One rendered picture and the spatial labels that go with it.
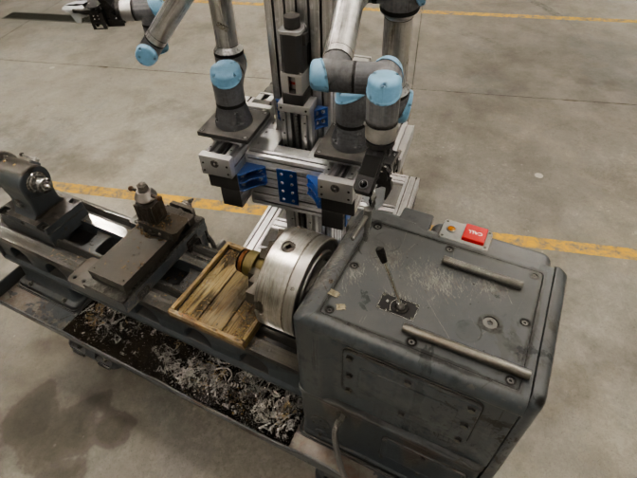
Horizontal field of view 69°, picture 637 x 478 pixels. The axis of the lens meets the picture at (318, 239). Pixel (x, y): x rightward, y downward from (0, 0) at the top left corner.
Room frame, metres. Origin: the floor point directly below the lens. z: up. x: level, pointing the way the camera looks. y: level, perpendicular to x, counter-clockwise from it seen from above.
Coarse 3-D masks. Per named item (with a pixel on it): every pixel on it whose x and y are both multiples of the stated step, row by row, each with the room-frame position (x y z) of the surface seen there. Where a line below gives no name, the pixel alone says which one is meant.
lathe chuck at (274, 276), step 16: (288, 240) 0.92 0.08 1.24; (304, 240) 0.92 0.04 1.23; (272, 256) 0.87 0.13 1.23; (288, 256) 0.86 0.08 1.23; (272, 272) 0.83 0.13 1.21; (288, 272) 0.82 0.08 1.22; (256, 288) 0.81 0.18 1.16; (272, 288) 0.80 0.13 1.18; (272, 304) 0.77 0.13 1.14; (272, 320) 0.76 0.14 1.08
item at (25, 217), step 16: (0, 160) 1.54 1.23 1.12; (16, 160) 1.49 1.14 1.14; (32, 160) 1.49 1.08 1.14; (0, 176) 1.44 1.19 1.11; (16, 176) 1.41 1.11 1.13; (32, 176) 1.43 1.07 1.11; (48, 176) 1.48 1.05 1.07; (16, 192) 1.40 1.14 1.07; (32, 192) 1.41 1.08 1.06; (48, 192) 1.41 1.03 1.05; (0, 208) 1.46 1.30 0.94; (16, 208) 1.44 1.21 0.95; (32, 208) 1.39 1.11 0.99; (48, 208) 1.44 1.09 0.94; (64, 208) 1.45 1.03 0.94; (80, 208) 1.47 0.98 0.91; (16, 224) 1.41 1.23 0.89; (32, 224) 1.36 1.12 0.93; (48, 224) 1.35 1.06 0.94; (64, 224) 1.39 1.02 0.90; (48, 240) 1.33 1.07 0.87
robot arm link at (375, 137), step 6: (366, 126) 0.93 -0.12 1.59; (396, 126) 0.92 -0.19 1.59; (366, 132) 0.93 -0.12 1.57; (372, 132) 0.91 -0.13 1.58; (378, 132) 0.91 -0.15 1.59; (384, 132) 0.90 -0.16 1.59; (390, 132) 0.91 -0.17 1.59; (396, 132) 0.93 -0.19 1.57; (366, 138) 0.93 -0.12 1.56; (372, 138) 0.91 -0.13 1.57; (378, 138) 0.91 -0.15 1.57; (384, 138) 0.90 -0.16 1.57; (390, 138) 0.91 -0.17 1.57; (378, 144) 0.91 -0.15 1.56; (384, 144) 0.91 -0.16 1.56
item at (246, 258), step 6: (240, 252) 0.99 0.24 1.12; (246, 252) 0.99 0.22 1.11; (252, 252) 0.99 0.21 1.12; (258, 252) 0.99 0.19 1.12; (240, 258) 0.97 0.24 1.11; (246, 258) 0.97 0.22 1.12; (252, 258) 0.96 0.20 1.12; (258, 258) 0.97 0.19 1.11; (240, 264) 0.96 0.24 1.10; (246, 264) 0.95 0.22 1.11; (252, 264) 0.94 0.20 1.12; (258, 264) 0.95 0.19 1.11; (240, 270) 0.95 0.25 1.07; (246, 270) 0.94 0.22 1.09
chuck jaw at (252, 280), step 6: (252, 270) 0.92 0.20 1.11; (258, 270) 0.92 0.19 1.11; (252, 276) 0.90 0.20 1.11; (258, 276) 0.90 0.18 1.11; (252, 282) 0.87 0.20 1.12; (252, 288) 0.84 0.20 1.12; (246, 294) 0.83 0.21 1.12; (252, 294) 0.82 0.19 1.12; (246, 300) 0.83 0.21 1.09; (252, 300) 0.82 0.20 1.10; (258, 306) 0.79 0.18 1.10
